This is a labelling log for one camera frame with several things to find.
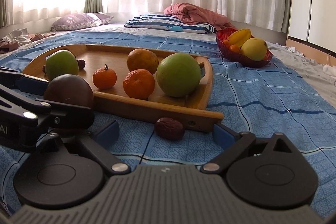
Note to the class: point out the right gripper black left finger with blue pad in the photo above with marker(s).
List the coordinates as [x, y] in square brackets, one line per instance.
[63, 173]

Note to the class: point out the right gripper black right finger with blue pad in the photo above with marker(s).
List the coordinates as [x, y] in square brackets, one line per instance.
[270, 173]

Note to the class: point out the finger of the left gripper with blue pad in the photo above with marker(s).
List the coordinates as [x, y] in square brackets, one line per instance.
[13, 79]

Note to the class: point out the dark purple passion fruit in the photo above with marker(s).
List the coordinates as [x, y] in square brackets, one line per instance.
[70, 89]

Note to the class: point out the green apple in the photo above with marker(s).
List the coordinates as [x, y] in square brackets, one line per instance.
[178, 74]
[60, 63]

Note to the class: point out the red jujube date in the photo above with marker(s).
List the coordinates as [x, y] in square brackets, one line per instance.
[170, 129]

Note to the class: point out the orange tangerine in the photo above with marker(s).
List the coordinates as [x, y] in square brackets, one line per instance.
[139, 84]

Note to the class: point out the large brownish orange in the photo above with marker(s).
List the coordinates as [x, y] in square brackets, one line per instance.
[142, 59]

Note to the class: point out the crumpled clothes at left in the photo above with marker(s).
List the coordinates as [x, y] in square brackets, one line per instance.
[18, 38]

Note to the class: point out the small dates in tray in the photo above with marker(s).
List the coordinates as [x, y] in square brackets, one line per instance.
[80, 62]

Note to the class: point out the blue checked cloth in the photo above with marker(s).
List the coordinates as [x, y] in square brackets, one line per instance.
[312, 132]

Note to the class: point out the purple pillow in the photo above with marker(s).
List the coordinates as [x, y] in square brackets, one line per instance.
[78, 21]

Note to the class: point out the grey bed sheet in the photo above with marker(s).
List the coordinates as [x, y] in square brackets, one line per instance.
[291, 80]

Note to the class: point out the red glass fruit bowl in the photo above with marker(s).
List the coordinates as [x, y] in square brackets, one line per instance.
[222, 35]

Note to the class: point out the yellow mango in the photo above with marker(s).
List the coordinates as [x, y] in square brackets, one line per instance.
[254, 48]

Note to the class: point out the small orange in bowl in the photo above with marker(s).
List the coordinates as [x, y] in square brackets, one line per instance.
[234, 48]
[227, 43]

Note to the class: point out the wooden serving tray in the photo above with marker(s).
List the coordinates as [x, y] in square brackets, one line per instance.
[190, 111]

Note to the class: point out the yellow starfruit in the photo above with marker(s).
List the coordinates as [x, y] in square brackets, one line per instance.
[239, 37]

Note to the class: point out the blue white striped pillow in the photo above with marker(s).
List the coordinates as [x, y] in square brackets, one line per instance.
[168, 23]

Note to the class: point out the pink folded blanket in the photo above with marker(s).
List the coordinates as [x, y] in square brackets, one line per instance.
[192, 14]

